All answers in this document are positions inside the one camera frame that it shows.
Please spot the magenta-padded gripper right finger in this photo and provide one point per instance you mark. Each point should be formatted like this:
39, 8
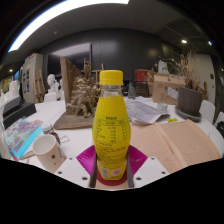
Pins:
153, 170

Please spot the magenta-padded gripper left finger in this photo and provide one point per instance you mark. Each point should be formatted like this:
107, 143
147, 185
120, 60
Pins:
70, 171

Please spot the yellow drink bottle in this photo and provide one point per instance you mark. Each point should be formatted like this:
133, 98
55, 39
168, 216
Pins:
111, 133

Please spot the beige speckled mug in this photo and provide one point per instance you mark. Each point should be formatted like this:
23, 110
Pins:
48, 155

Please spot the light wooden board with rails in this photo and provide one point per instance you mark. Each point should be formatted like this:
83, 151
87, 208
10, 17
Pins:
180, 143

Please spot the small jar with white lid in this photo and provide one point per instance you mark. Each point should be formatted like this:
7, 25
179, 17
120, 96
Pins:
50, 130

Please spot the small yellow flat object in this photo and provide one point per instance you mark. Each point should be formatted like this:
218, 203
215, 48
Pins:
172, 119

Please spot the printed paper sheets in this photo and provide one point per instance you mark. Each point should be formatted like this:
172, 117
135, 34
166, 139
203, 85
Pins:
143, 111

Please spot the grey plant saucer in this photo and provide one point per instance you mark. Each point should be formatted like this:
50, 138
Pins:
186, 116

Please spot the wooden sculpture on base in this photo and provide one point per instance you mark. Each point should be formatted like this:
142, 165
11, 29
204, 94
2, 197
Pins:
80, 100

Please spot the white chair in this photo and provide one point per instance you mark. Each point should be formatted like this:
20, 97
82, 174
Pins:
207, 111
50, 97

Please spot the dark pot with dried plant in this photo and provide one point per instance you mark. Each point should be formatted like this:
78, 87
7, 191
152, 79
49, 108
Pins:
190, 100

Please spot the black flat boxes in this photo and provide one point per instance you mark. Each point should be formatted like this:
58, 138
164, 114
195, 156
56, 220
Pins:
18, 111

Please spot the cardboard box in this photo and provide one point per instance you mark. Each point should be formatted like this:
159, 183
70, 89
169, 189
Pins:
165, 88

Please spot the small white plaster bust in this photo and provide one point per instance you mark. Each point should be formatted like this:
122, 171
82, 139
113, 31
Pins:
62, 85

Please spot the large white plaster bust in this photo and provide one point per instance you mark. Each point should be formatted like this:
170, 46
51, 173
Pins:
51, 83

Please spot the wooden easel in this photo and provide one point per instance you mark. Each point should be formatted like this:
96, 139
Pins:
40, 85

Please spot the red box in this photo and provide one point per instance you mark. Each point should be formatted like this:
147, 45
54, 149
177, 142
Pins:
141, 75

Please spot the white display shelf unit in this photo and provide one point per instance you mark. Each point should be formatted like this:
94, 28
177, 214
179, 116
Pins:
30, 73

